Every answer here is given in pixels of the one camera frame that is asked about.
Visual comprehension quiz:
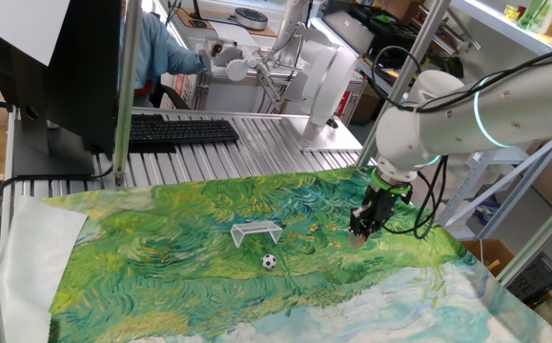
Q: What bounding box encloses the black plastic crate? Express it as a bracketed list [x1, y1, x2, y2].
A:
[507, 252, 552, 302]

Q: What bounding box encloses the white curved stand device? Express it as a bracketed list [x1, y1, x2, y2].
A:
[279, 28, 367, 153]

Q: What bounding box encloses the person in blue shirt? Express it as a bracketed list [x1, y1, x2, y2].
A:
[120, 10, 210, 109]

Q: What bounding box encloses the white metal shelf rack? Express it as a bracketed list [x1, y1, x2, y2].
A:
[418, 0, 552, 242]

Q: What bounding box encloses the brown cardboard box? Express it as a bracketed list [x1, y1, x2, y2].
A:
[460, 237, 518, 278]

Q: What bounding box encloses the white paper sheet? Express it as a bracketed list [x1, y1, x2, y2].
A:
[0, 0, 72, 67]

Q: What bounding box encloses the grey laptop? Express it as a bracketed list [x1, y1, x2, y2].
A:
[321, 10, 377, 54]

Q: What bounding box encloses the wooden desk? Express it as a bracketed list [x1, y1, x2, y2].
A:
[170, 4, 279, 39]

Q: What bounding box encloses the black computer keyboard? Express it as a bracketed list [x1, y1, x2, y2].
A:
[127, 113, 241, 154]

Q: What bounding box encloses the round grey speaker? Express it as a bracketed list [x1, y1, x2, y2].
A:
[234, 7, 270, 32]

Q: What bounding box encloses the black computer monitor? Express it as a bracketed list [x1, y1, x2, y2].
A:
[0, 0, 124, 178]

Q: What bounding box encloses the black office chair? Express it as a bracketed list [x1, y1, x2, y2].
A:
[149, 79, 192, 111]

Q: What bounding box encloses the black monitor cable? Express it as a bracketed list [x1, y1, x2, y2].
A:
[0, 164, 114, 249]

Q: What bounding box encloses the white red printed box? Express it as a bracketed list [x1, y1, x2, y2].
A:
[160, 66, 200, 110]

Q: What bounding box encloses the white mesh toy goal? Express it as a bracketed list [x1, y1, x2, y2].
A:
[230, 219, 284, 249]

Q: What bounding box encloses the black equipment case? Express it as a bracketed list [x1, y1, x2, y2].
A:
[349, 2, 429, 56]

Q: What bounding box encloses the green flange adapter ring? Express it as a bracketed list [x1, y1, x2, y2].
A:
[369, 167, 413, 195]

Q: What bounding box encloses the pale plastic bottle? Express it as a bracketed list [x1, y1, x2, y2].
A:
[540, 0, 552, 35]

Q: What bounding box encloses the aluminium equipment case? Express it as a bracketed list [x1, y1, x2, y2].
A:
[194, 64, 367, 126]

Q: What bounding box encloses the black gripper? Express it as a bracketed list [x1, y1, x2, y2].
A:
[349, 183, 411, 238]

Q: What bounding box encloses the painted landscape print cloth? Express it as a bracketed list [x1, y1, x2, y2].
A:
[41, 166, 552, 343]

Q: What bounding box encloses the green plastic bottle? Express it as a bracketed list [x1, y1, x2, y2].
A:
[517, 0, 549, 30]

